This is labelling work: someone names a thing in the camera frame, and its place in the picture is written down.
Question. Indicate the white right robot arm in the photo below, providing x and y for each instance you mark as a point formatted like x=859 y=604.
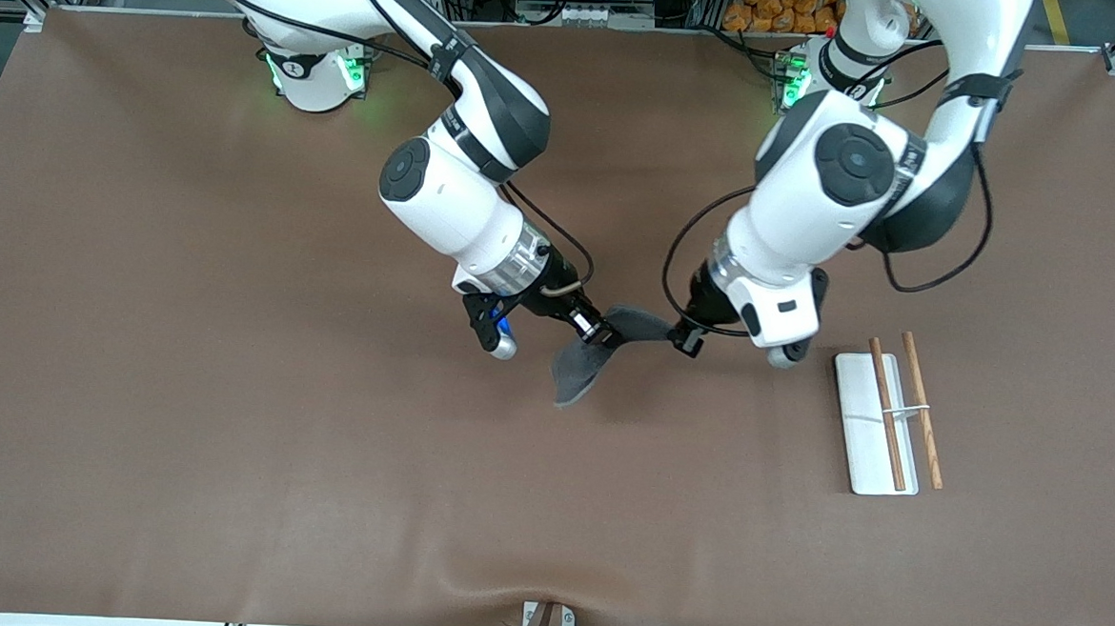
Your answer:
x=449 y=193

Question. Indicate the white power strip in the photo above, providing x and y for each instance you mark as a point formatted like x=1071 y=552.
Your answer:
x=587 y=15

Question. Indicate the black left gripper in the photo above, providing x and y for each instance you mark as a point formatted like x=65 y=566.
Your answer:
x=708 y=305

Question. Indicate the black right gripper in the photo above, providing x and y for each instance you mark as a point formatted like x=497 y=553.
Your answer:
x=552 y=282

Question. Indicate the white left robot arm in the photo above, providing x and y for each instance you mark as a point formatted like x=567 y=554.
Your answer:
x=831 y=194

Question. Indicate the orange snack bag pile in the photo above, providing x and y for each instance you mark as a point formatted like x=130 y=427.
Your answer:
x=774 y=9

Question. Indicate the brown table cover cloth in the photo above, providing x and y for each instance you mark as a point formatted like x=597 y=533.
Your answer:
x=232 y=334

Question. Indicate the white rectangular tray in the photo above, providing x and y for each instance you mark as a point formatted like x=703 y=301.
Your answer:
x=871 y=434

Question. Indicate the dark grey towel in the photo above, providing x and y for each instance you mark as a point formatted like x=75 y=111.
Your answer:
x=588 y=362

